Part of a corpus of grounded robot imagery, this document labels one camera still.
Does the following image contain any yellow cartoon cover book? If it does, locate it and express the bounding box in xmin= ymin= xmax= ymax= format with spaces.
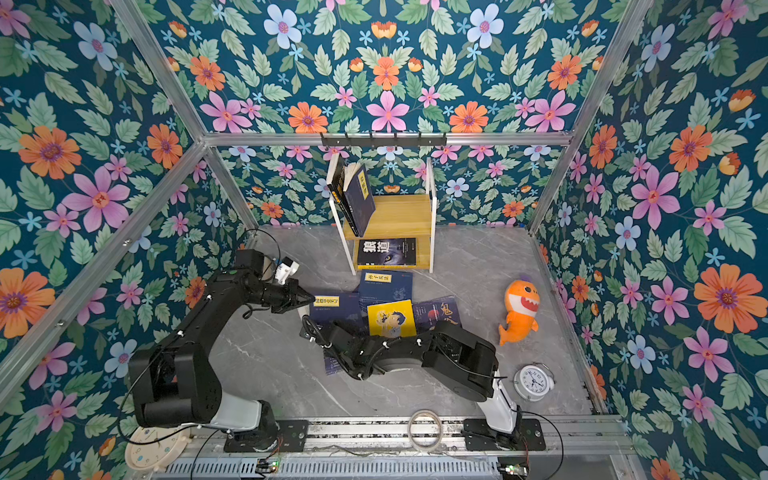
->
xmin=367 ymin=300 xmax=417 ymax=339

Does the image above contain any black wolf cover book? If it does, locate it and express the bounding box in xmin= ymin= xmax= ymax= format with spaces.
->
xmin=357 ymin=238 xmax=417 ymax=267

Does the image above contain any navy book yellow label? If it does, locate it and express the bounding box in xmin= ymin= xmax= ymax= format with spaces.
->
xmin=343 ymin=162 xmax=376 ymax=237

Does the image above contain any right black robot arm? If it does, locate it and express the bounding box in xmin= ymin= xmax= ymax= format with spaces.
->
xmin=302 ymin=315 xmax=522 ymax=438

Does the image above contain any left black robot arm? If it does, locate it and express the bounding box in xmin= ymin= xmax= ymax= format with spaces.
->
xmin=128 ymin=249 xmax=315 ymax=451

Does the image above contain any dark old man cover book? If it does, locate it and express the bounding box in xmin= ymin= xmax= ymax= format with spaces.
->
xmin=413 ymin=296 xmax=461 ymax=333

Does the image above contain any clear tape roll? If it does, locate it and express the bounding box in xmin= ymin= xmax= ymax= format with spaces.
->
xmin=406 ymin=409 xmax=444 ymax=454

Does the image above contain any dark book leaning on shelf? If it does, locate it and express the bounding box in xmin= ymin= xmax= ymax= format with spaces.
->
xmin=326 ymin=154 xmax=353 ymax=228

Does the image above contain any orange shark plush toy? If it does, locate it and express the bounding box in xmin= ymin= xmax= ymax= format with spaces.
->
xmin=498 ymin=278 xmax=540 ymax=346

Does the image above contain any white alarm clock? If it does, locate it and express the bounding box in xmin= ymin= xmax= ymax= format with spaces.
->
xmin=513 ymin=363 xmax=555 ymax=402

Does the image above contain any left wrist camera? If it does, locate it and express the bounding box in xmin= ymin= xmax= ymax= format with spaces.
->
xmin=274 ymin=256 xmax=300 ymax=285

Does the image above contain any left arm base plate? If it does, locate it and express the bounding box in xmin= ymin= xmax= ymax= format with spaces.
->
xmin=224 ymin=420 xmax=309 ymax=453

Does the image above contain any black hook rail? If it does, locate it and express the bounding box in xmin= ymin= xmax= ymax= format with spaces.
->
xmin=320 ymin=133 xmax=448 ymax=148

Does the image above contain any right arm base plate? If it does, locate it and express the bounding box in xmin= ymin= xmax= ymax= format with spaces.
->
xmin=462 ymin=419 xmax=546 ymax=452

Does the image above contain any beige round wall clock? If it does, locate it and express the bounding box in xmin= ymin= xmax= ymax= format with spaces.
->
xmin=125 ymin=427 xmax=191 ymax=472

